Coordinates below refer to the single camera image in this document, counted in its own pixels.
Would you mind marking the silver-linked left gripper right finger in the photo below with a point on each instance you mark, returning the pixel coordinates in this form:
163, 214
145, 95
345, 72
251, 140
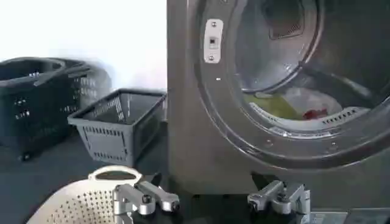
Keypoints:
283, 198

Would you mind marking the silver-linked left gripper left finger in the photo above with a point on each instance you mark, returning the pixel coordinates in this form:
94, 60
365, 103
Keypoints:
138, 198

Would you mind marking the beige perforated laundry basket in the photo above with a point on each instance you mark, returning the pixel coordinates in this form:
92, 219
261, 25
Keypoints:
85, 201

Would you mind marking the grey plastic shopping basket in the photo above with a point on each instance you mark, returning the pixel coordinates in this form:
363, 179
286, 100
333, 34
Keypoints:
117, 128

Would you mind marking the red garment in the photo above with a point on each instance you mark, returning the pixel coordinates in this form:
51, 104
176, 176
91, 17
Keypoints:
315, 114

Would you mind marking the yellow-green garment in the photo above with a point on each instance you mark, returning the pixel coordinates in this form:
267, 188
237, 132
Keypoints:
275, 106

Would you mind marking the grey front-load dryer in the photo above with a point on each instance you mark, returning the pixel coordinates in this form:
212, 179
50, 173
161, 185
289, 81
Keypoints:
213, 137

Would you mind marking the white garment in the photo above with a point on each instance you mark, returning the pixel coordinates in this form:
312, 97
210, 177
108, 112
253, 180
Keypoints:
307, 99

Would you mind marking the dark wheeled plastic basket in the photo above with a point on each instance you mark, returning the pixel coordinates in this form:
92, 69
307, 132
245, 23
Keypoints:
39, 100

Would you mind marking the white door latch plate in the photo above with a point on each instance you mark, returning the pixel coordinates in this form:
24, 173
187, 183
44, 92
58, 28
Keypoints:
212, 40

